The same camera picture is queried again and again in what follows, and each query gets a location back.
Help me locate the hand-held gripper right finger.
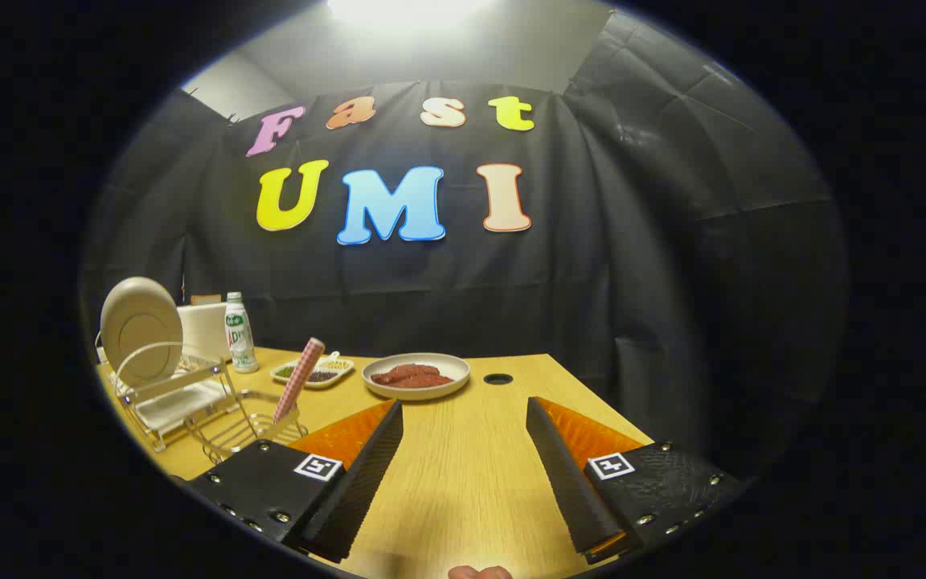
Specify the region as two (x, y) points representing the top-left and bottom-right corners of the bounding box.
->
(526, 396), (745, 565)

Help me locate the white green label bottle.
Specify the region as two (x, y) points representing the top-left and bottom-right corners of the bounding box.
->
(224, 292), (260, 374)

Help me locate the beige round plate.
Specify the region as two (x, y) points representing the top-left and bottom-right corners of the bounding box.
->
(100, 277), (184, 388)

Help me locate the metal wire basket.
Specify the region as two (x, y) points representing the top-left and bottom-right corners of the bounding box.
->
(186, 390), (309, 466)

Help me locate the checkered handle spoon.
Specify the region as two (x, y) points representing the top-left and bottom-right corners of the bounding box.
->
(273, 338), (326, 423)

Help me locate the white wire dish rack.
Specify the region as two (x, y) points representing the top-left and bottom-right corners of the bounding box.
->
(96, 342), (243, 453)

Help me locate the white divided tray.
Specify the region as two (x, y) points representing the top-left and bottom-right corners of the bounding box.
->
(271, 351), (355, 390)

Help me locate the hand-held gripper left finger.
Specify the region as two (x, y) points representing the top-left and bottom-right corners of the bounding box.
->
(187, 400), (404, 564)

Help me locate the black backdrop cloth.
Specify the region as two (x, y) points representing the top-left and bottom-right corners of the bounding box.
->
(81, 16), (850, 483)

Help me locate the beige plate with meat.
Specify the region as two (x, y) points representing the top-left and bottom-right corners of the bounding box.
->
(362, 353), (471, 401)

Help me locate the white toaster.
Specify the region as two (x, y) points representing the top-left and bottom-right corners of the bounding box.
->
(176, 302), (231, 363)

